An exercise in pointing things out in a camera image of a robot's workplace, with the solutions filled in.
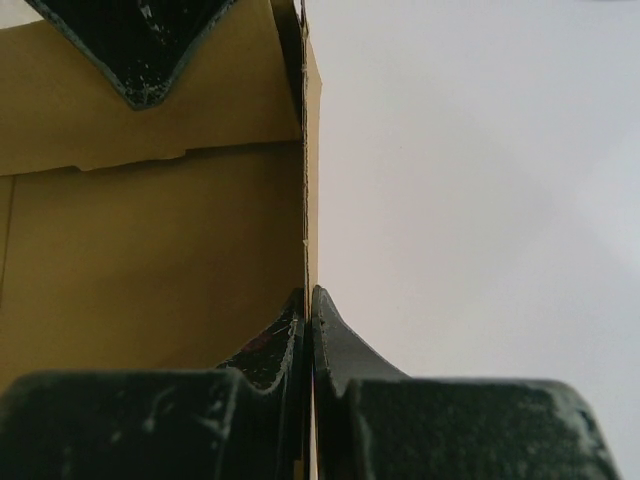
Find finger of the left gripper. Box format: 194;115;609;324
28;0;234;110

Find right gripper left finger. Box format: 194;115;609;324
1;289;305;479

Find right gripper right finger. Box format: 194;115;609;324
311;287;619;479

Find brown cardboard box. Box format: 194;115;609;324
0;0;324;480

